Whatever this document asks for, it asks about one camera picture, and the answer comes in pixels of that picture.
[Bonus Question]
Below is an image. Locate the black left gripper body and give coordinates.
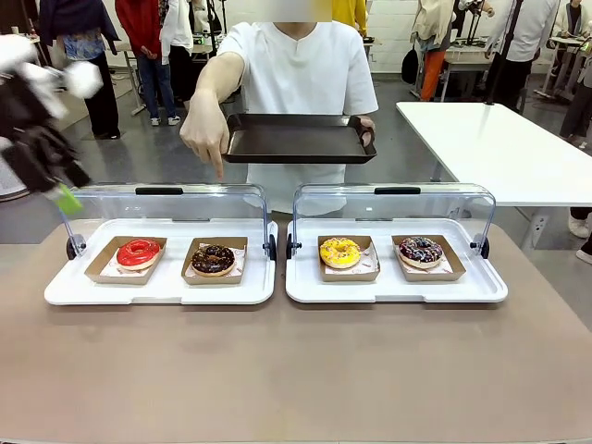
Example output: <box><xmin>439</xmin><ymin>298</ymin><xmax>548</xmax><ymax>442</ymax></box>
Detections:
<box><xmin>4</xmin><ymin>123</ymin><xmax>93</xmax><ymax>195</ymax></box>

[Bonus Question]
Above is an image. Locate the brown cardboard donut tray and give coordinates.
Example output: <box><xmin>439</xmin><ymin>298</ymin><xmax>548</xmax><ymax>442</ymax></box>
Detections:
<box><xmin>317</xmin><ymin>235</ymin><xmax>381</xmax><ymax>283</ymax></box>
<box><xmin>391</xmin><ymin>234</ymin><xmax>466</xmax><ymax>283</ymax></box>
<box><xmin>180</xmin><ymin>236</ymin><xmax>249</xmax><ymax>286</ymax></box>
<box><xmin>83</xmin><ymin>236</ymin><xmax>168</xmax><ymax>285</ymax></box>

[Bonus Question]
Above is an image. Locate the chocolate glazed donut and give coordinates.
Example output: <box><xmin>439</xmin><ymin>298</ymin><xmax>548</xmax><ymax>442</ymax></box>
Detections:
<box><xmin>191</xmin><ymin>244</ymin><xmax>236</xmax><ymax>278</ymax></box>

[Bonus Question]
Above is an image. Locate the dark brown serving tray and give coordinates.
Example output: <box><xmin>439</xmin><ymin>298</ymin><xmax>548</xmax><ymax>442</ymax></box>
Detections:
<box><xmin>221</xmin><ymin>113</ymin><xmax>378</xmax><ymax>166</ymax></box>

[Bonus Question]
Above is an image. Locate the yellow sprinkled donut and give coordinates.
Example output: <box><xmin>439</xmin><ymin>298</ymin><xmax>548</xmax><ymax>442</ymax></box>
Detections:
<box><xmin>319</xmin><ymin>237</ymin><xmax>362</xmax><ymax>270</ymax></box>

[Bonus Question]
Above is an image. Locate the person's right forearm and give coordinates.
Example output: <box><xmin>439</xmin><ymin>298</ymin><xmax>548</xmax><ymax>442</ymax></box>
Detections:
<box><xmin>188</xmin><ymin>50</ymin><xmax>246</xmax><ymax>105</ymax></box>

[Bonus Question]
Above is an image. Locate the red glazed donut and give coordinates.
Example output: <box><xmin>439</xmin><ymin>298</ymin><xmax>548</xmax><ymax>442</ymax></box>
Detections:
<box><xmin>116</xmin><ymin>239</ymin><xmax>162</xmax><ymax>271</ymax></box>

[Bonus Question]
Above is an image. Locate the person's white shirt torso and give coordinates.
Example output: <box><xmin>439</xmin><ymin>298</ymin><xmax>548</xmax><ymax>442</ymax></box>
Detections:
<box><xmin>216</xmin><ymin>20</ymin><xmax>379</xmax><ymax>216</ymax></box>

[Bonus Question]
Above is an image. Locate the chocolate sprinkled donut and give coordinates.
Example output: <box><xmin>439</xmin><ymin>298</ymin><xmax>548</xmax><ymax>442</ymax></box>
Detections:
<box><xmin>398</xmin><ymin>236</ymin><xmax>444</xmax><ymax>270</ymax></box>

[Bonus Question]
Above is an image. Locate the person's right hand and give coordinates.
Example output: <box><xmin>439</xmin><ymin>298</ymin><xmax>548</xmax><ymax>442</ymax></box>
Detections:
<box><xmin>179</xmin><ymin>90</ymin><xmax>231</xmax><ymax>182</ymax></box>

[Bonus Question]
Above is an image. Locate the person's left hand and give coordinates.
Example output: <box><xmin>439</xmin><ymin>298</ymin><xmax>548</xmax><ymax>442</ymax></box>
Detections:
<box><xmin>358</xmin><ymin>117</ymin><xmax>377</xmax><ymax>147</ymax></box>

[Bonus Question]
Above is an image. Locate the white cylindrical air purifier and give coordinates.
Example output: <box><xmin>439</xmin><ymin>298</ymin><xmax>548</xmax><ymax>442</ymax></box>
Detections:
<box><xmin>0</xmin><ymin>156</ymin><xmax>29</xmax><ymax>203</ymax></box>

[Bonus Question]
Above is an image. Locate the bystander in dark jacket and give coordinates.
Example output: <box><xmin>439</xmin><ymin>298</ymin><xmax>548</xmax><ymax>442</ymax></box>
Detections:
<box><xmin>39</xmin><ymin>0</ymin><xmax>122</xmax><ymax>140</ymax></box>

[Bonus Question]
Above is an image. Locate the white display tray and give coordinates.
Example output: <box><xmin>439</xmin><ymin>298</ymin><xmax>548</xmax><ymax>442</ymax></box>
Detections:
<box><xmin>43</xmin><ymin>217</ymin><xmax>278</xmax><ymax>306</ymax></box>
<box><xmin>285</xmin><ymin>217</ymin><xmax>509</xmax><ymax>304</ymax></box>

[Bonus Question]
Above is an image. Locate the clear plastic tray lid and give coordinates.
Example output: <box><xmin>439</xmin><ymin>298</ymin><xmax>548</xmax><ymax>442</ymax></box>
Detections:
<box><xmin>286</xmin><ymin>183</ymin><xmax>497</xmax><ymax>260</ymax></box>
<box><xmin>57</xmin><ymin>183</ymin><xmax>278</xmax><ymax>261</ymax></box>

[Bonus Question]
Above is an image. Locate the bystander in red top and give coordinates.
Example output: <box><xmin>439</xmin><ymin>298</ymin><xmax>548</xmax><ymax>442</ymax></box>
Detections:
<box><xmin>115</xmin><ymin>0</ymin><xmax>182</xmax><ymax>127</ymax></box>

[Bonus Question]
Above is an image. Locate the bystander in white coat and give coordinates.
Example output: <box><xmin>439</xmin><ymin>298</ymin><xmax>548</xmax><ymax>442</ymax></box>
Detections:
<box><xmin>159</xmin><ymin>0</ymin><xmax>196</xmax><ymax>108</ymax></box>

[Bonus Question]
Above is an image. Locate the bystander in yellow top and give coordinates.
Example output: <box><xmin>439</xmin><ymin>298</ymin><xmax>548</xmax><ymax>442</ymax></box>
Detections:
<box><xmin>331</xmin><ymin>0</ymin><xmax>369</xmax><ymax>38</ymax></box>

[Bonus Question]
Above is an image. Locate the black hanging bag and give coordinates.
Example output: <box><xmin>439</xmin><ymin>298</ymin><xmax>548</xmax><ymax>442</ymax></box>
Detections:
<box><xmin>401</xmin><ymin>45</ymin><xmax>420</xmax><ymax>85</ymax></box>

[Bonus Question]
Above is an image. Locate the bystander in beige top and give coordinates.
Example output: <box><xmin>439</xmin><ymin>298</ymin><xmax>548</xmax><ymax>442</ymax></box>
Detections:
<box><xmin>411</xmin><ymin>0</ymin><xmax>455</xmax><ymax>102</ymax></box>

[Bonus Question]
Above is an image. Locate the white background table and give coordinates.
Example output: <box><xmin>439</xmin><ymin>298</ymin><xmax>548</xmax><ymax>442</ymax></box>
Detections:
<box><xmin>395</xmin><ymin>101</ymin><xmax>592</xmax><ymax>208</ymax></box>

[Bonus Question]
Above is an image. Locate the black stand pole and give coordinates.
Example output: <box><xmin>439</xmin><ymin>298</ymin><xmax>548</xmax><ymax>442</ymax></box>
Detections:
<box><xmin>483</xmin><ymin>0</ymin><xmax>524</xmax><ymax>107</ymax></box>

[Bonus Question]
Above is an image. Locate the bystander in white shirt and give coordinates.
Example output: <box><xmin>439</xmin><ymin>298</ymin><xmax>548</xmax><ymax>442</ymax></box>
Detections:
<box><xmin>485</xmin><ymin>0</ymin><xmax>561</xmax><ymax>112</ymax></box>

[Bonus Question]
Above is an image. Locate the bystander in dark trousers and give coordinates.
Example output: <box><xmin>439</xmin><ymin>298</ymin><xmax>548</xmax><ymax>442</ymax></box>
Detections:
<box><xmin>561</xmin><ymin>68</ymin><xmax>592</xmax><ymax>145</ymax></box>

